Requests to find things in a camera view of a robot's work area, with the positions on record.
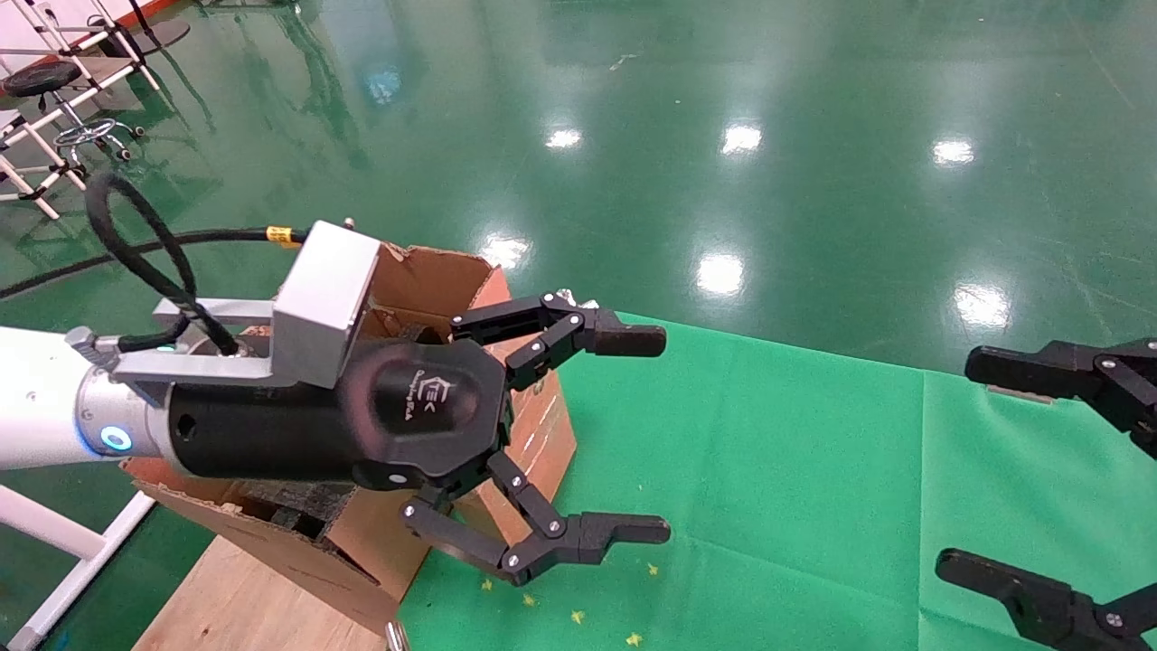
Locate small brown cardboard box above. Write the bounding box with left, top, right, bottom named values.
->
left=449, top=294, right=579, bottom=546

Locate green cloth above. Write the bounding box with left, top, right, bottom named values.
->
left=398, top=307, right=1157, bottom=651

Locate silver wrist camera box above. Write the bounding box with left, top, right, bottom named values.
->
left=108, top=220, right=381, bottom=390

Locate white pipe table leg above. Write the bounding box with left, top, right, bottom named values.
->
left=0, top=486, right=156, bottom=651

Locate black round stand base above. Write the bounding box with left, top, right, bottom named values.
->
left=116, top=20, right=193, bottom=57

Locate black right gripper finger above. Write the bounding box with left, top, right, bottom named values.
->
left=964, top=339, right=1157, bottom=458
left=936, top=547, right=1157, bottom=651

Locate beige tape strip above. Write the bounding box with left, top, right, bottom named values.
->
left=985, top=383, right=1054, bottom=405

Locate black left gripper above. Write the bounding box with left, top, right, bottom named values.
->
left=167, top=339, right=516, bottom=492

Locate white pipe rack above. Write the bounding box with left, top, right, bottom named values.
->
left=0, top=0, right=164, bottom=222

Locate large open cardboard carton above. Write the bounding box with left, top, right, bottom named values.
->
left=120, top=241, right=516, bottom=636

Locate black round stool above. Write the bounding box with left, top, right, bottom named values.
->
left=3, top=60, right=146, bottom=173

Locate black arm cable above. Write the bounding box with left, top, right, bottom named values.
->
left=0, top=170, right=313, bottom=358

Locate black foam insert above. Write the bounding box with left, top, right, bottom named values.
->
left=384, top=321, right=451, bottom=344
left=237, top=479, right=355, bottom=542

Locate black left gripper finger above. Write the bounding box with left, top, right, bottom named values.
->
left=400, top=452, right=672, bottom=587
left=450, top=294, right=667, bottom=392

